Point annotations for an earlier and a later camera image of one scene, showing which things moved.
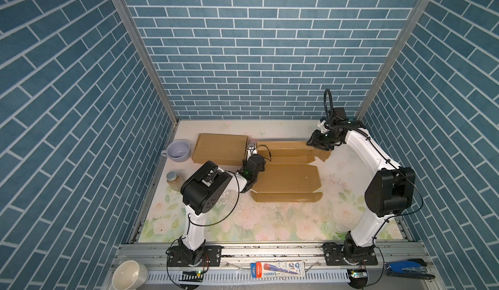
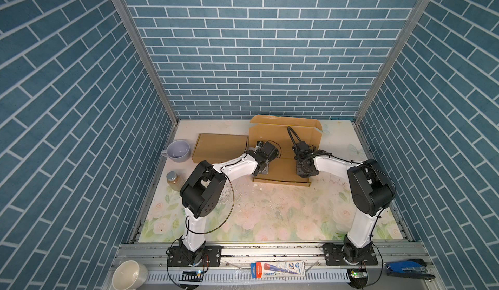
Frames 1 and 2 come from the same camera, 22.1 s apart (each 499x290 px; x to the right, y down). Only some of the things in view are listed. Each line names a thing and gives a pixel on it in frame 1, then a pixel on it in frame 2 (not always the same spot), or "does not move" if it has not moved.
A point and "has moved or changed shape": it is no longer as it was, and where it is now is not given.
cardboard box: [288, 175] has moved or changed shape
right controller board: [358, 277] does not move
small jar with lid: [174, 181] does not move
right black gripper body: [323, 141] to [300, 170]
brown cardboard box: [221, 149] does not move
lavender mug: [177, 151] does not move
